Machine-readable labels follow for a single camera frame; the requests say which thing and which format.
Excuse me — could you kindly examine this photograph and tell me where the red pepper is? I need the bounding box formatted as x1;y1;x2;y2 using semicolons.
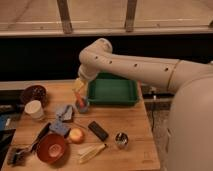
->
75;92;84;107

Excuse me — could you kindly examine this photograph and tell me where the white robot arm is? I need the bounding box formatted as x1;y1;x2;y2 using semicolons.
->
78;38;213;171

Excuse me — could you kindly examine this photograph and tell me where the dark maroon bowl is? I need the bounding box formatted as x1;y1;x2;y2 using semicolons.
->
20;85;47;105

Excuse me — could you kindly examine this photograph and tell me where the red bowl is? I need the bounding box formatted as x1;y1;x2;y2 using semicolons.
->
36;133;67;164

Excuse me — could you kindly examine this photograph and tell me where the small blue cup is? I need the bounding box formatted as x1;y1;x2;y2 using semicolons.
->
75;98;89;114

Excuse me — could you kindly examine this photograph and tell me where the green plastic tray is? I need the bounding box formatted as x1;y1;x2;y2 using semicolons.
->
87;73;139;106

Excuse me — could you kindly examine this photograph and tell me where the blue crumpled cloth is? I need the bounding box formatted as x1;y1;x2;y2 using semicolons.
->
55;105;74;122

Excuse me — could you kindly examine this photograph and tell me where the black rectangular block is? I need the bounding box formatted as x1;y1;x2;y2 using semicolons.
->
88;121;109;141

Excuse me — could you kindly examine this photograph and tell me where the white paper cup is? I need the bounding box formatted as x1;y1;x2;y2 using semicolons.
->
24;100;44;120

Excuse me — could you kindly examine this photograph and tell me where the orange apple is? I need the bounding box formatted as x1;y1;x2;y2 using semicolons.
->
69;128;84;144

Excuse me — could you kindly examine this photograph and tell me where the yellow corn cob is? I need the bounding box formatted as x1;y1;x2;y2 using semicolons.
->
78;144;107;164

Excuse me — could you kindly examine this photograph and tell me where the small metal cup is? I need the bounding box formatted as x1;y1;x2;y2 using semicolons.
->
115;132;128;149

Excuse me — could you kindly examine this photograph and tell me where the black handled brush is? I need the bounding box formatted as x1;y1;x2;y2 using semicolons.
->
7;123;50;166

